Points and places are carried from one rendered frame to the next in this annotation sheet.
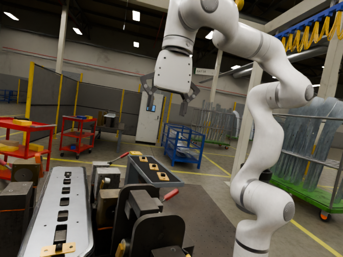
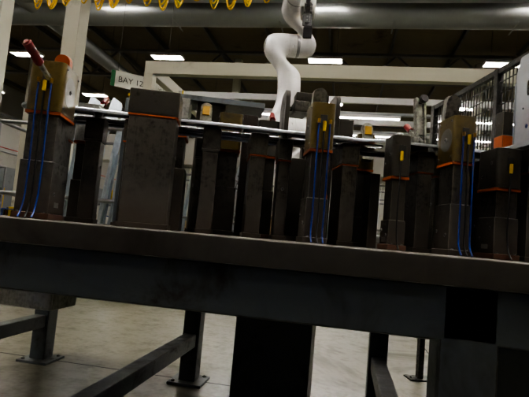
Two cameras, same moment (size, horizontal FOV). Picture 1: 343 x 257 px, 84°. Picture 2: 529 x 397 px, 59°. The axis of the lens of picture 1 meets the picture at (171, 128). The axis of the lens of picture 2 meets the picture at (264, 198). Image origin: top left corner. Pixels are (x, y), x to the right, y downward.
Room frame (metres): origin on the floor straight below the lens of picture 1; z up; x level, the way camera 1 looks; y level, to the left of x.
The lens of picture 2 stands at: (0.04, 1.52, 0.70)
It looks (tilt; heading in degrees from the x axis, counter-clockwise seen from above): 5 degrees up; 291
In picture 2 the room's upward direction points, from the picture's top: 5 degrees clockwise
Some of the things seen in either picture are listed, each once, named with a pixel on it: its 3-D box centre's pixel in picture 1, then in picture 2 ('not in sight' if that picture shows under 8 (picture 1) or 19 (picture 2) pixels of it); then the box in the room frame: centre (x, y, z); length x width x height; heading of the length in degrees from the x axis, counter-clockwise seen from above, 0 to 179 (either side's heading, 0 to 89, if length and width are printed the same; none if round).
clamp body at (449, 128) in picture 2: not in sight; (456, 187); (0.03, 0.26, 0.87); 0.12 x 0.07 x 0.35; 117
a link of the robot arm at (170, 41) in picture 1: (178, 48); not in sight; (0.53, 0.02, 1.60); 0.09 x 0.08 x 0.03; 105
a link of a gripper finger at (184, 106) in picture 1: (187, 105); (307, 31); (0.54, -0.03, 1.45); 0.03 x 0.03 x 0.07; 15
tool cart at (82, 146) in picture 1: (78, 135); not in sight; (4.52, 2.18, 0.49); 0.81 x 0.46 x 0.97; 179
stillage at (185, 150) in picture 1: (182, 145); not in sight; (5.58, -0.41, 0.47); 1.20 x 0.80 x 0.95; 13
